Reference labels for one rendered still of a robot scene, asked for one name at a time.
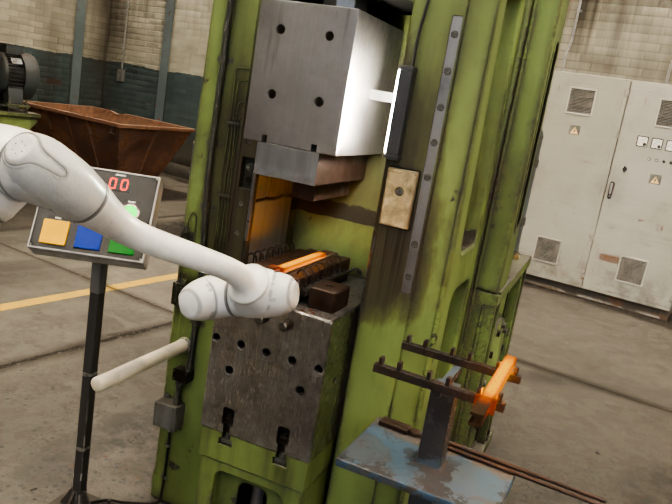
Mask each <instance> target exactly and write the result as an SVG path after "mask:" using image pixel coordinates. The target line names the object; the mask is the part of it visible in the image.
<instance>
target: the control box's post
mask: <svg viewBox="0 0 672 504"><path fill-rule="evenodd" d="M107 271H108V265H107V264H100V263H93V262H92V268H91V279H90V290H89V291H90V296H89V307H88V318H87V329H86V340H85V352H84V363H83V372H86V373H88V374H92V373H94V372H97V371H98V361H99V350H100V340H101V329H102V319H103V308H104V297H105V292H106V282H107ZM96 376H97V375H94V376H92V377H88V376H86V377H85V376H83V375H82V385H81V396H80V407H79V418H78V429H77V440H76V447H80V448H82V449H85V448H86V447H88V446H90V445H91V435H92V424H93V413H94V403H95V392H96V391H94V390H93V388H92V386H91V380H92V379H93V378H94V377H96ZM89 456H90V449H88V450H86V451H84V452H82V451H81V452H79V451H78V450H76V452H75V463H74V474H73V485H72V492H74V491H76V492H77V501H76V504H80V502H81V494H82V491H86V487H87V475H88V466H89Z"/></svg>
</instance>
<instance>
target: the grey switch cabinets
mask: <svg viewBox="0 0 672 504"><path fill-rule="evenodd" d="M542 130H543V133H544V138H543V141H542V145H541V150H540V154H539V164H538V168H536V172H535V177H534V181H533V186H532V190H531V195H530V199H529V204H528V208H527V213H526V222H525V226H523V230H522V235H521V239H520V244H519V250H518V251H519V253H520V254H524V255H528V256H531V261H530V265H529V267H528V268H527V271H526V275H525V280H524V282H527V283H531V284H534V285H538V286H541V287H545V288H549V289H552V290H556V291H559V292H563V293H566V294H570V295H574V296H577V297H581V298H584V299H588V300H592V301H595V302H599V303H602V304H606V305H610V306H613V307H617V308H620V309H624V310H628V311H631V312H635V313H638V314H642V315H645V316H649V317H653V318H656V319H659V320H662V321H666V322H667V320H668V317H669V316H670V314H671V313H672V85H670V84H662V83H654V82H646V81H637V80H629V79H621V78H613V77H605V76H597V75H589V74H581V73H573V72H565V71H557V70H554V75H553V79H552V84H551V88H550V93H549V97H548V102H547V106H546V111H545V115H544V120H543V124H542ZM518 251H517V252H518Z"/></svg>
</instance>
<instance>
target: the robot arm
mask: <svg viewBox="0 0 672 504"><path fill-rule="evenodd" d="M27 203H29V204H32V205H35V206H38V207H41V208H44V209H47V210H49V209H51V210H52V211H53V212H55V213H57V214H59V215H61V216H63V217H65V218H67V219H69V220H70V221H72V222H74V223H76V224H78V225H81V226H83V227H86V228H88V229H90V230H92V231H95V232H97V233H99V234H101V235H103V236H105V237H107V238H109V239H111V240H113V241H115V242H117V243H119V244H121V245H123V246H126V247H128V248H130V249H133V250H135V251H138V252H140V253H143V254H146V255H149V256H152V257H155V258H158V259H161V260H164V261H167V262H171V263H174V264H177V265H180V266H183V267H186V268H190V269H193V270H196V271H199V272H202V273H205V274H208V275H209V276H205V277H201V278H199V279H196V280H194V281H192V282H191V283H189V284H188V285H186V286H185V287H184V288H183V289H182V291H181V292H180V294H179V297H178V298H179V308H180V311H181V313H182V315H183V316H184V317H186V318H187V319H190V320H195V321H206V320H209V319H211V320H215V319H220V318H227V317H245V318H271V317H278V316H282V315H285V314H287V313H289V312H291V311H292V310H293V309H294V308H295V307H296V306H297V304H298V301H299V296H300V291H299V286H298V283H297V282H296V281H295V279H294V278H293V277H291V276H289V275H287V274H285V273H281V272H280V269H276V270H271V269H267V268H264V267H262V266H260V265H258V264H247V265H245V264H243V263H242V262H240V261H238V260H236V259H234V258H232V257H229V256H227V255H224V254H222V253H219V252H217V251H214V250H212V249H209V248H206V247H204V246H201V245H199V244H196V243H193V242H191V241H188V240H185V239H183V238H180V237H178V236H175V235H172V234H170V233H167V232H165V231H162V230H159V229H157V228H155V227H152V226H150V225H148V224H146V223H144V222H142V221H140V220H138V219H137V218H135V217H134V216H133V215H131V214H130V213H129V212H128V211H127V210H126V209H125V207H124V206H123V205H122V204H121V202H120V201H119V200H118V199H117V197H116V196H115V195H114V193H113V192H112V191H111V189H110V188H109V186H108V185H107V184H106V183H105V182H104V181H103V180H102V179H101V178H100V177H99V175H98V174H97V173H96V172H95V171H94V170H93V168H92V167H90V166H89V165H88V164H87V163H86V162H85V161H84V160H82V159H81V158H80V157H79V156H78V155H76V154H75V153H74V152H73V151H71V150H70V149H69V148H67V147H66V146H65V145H63V144H62V143H60V142H59V141H57V140H55V139H53V138H51V137H49V136H46V135H43V134H40V133H35V132H32V131H30V130H27V129H24V128H20V127H16V126H11V125H6V124H0V224H1V223H2V221H3V222H6V221H8V220H10V219H11V218H13V217H14V216H15V214H16V213H17V212H18V211H19V210H20V209H21V208H22V207H24V206H25V205H26V204H27Z"/></svg>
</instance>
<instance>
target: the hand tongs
mask: <svg viewBox="0 0 672 504"><path fill-rule="evenodd" d="M378 425H381V426H383V427H386V428H389V429H391V430H394V431H397V432H399V433H402V434H405V435H407V434H408V433H409V434H410V435H411V436H412V437H420V438H421V435H422V432H421V431H420V430H419V429H416V428H412V426H411V425H408V424H405V423H403V422H400V421H397V420H394V419H392V418H389V417H386V416H384V417H383V418H382V419H381V420H379V423H378ZM449 445H450V446H448V449H447V450H449V451H452V452H454V453H457V454H460V455H462V456H465V457H468V458H470V459H473V460H476V461H478V462H481V463H483V464H486V465H489V466H491V467H494V468H497V469H499V470H502V471H505V472H507V473H510V474H512V475H515V476H518V477H520V478H523V479H526V480H528V481H531V482H534V483H536V484H539V485H542V486H544V487H547V488H549V489H552V490H555V491H557V492H560V493H563V494H565V495H568V496H571V497H573V498H576V499H579V500H581V501H584V502H587V503H589V504H603V503H606V502H607V500H606V499H605V498H602V497H600V496H597V495H594V494H592V493H589V492H586V491H583V490H581V489H578V488H575V487H573V486H570V485H567V484H565V483H562V482H559V481H557V480H554V479H551V478H548V477H546V476H543V475H540V474H538V473H535V472H532V471H530V470H527V469H524V468H522V467H519V466H516V465H513V464H511V463H508V462H505V461H503V460H500V459H497V458H495V457H492V456H489V455H487V454H484V453H481V452H478V451H476V450H473V449H470V448H468V447H465V446H462V445H459V444H457V443H454V442H451V441H449ZM451 446H453V447H451ZM454 447H455V448H454ZM456 448H458V449H456ZM459 449H461V450H463V451H461V450H459ZM464 451H466V452H464ZM467 452H469V453H471V454H469V453H467ZM472 454H474V455H472ZM475 455H477V456H479V457H477V456H475ZM480 457H482V458H480ZM483 458H485V459H487V460H485V459H483ZM488 460H490V461H488ZM491 461H493V462H496V463H498V464H496V463H493V462H491ZM499 464H501V465H504V466H506V467H504V466H501V465H499ZM507 467H509V468H512V469H514V470H512V469H509V468H507ZM515 470H517V471H520V472H522V473H520V472H517V471H515ZM523 473H525V474H528V475H530V476H528V475H525V474H523ZM531 476H533V477H536V478H538V479H536V478H533V477H531ZM539 479H541V480H544V481H546V482H544V481H541V480H539ZM547 482H549V483H552V484H554V485H552V484H549V483H547ZM555 485H557V486H560V487H562V488H560V487H557V486H555ZM563 488H565V489H568V490H570V491H568V490H565V489H563ZM571 491H573V492H576V493H578V494H576V493H573V492H571ZM579 494H581V495H584V496H586V497H584V496H581V495H579ZM587 497H589V498H592V499H594V500H592V499H589V498H587ZM595 500H597V501H600V502H602V503H600V502H597V501H595Z"/></svg>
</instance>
